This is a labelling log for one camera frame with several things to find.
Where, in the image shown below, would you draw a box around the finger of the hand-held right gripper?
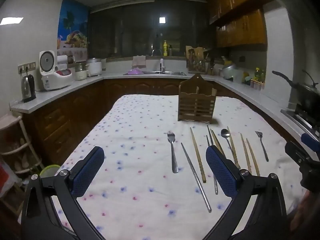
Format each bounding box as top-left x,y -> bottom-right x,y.
285,141 -> 314,167
301,133 -> 320,153

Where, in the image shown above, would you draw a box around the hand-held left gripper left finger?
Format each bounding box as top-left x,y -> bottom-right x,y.
21,146 -> 105,240

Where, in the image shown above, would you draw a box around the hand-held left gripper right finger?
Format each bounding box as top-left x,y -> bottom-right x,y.
200,145 -> 288,240

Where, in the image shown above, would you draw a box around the small metal fork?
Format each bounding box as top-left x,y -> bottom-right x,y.
255,131 -> 269,162

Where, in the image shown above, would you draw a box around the metal spoon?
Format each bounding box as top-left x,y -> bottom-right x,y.
221,128 -> 237,164

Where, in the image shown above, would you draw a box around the large metal fork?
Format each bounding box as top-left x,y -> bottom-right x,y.
167,131 -> 179,174

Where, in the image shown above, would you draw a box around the wooden utensil holder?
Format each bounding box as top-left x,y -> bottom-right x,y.
177,74 -> 217,124

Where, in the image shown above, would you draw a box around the person's right forearm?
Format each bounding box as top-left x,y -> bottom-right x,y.
290,191 -> 320,240

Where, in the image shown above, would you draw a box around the gas stove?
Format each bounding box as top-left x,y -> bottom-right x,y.
280,104 -> 320,137

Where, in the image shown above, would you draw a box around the green rimmed lid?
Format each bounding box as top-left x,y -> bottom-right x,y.
40,164 -> 61,178

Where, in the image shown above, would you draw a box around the black wok with lid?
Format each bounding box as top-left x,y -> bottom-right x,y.
272,70 -> 320,111

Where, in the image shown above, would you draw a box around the dark wooden lower cabinets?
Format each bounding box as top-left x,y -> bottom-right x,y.
22,76 -> 304,167

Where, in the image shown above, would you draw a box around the white floral tablecloth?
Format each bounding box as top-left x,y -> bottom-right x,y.
51,94 -> 308,240

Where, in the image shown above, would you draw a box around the white corner shelf rack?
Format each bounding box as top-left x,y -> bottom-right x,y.
0,112 -> 43,176

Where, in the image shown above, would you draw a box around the cooking oil bottles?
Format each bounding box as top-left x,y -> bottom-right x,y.
253,67 -> 266,83

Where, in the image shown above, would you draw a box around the white kitchen countertop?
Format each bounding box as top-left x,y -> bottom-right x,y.
10,69 -> 295,114

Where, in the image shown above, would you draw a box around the clear plastic container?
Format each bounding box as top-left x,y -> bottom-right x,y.
233,68 -> 247,84

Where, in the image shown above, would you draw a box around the small glass kettle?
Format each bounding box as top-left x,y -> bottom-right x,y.
74,62 -> 88,81

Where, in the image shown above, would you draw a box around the silver metal pot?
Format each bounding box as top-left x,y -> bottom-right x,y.
221,63 -> 238,81

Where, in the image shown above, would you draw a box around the white rice cooker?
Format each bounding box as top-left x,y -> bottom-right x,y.
38,50 -> 73,92

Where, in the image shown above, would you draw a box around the steel electric kettle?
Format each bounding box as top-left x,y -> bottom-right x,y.
21,74 -> 37,103

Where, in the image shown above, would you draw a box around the white cooking pot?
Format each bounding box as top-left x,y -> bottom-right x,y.
86,58 -> 103,78

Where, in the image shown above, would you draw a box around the paper towel roll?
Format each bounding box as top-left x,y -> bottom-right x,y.
57,54 -> 69,71

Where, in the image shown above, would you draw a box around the steel kitchen sink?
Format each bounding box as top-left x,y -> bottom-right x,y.
123,70 -> 188,77

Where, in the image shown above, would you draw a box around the wooden knife and utensil rack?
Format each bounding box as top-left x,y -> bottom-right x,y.
185,45 -> 208,74

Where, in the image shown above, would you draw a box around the pink hanging cloth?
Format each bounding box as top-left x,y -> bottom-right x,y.
132,55 -> 147,69

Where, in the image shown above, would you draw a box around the kitchen faucet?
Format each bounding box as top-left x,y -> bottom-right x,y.
151,49 -> 166,73

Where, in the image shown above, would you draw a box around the wooden upper cabinets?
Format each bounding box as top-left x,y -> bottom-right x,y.
205,0 -> 276,48

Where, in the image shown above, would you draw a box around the dark kitchen window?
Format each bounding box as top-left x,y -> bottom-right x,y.
88,0 -> 211,58

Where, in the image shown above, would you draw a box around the wall power strip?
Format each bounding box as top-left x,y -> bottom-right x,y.
17,61 -> 37,74

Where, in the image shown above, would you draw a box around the tropical fruit wall poster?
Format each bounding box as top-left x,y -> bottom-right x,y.
57,0 -> 90,56

